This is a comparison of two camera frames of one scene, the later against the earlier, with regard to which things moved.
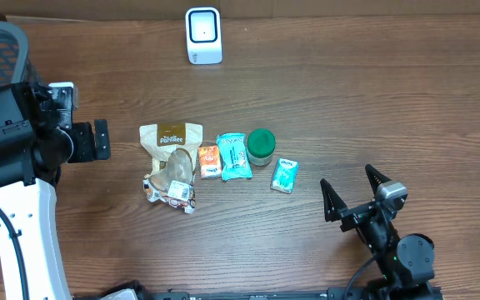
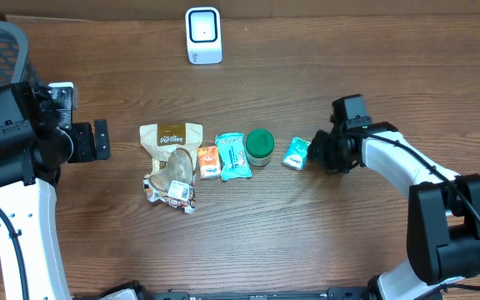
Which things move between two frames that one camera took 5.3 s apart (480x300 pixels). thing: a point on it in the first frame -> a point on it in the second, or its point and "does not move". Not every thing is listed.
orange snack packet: (210, 162) does not move
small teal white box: (284, 175) -> (295, 155)
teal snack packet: (234, 157) does not move
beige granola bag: (172, 147) does not move
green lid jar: (261, 145) does not move
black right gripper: (334, 202) -> (317, 153)
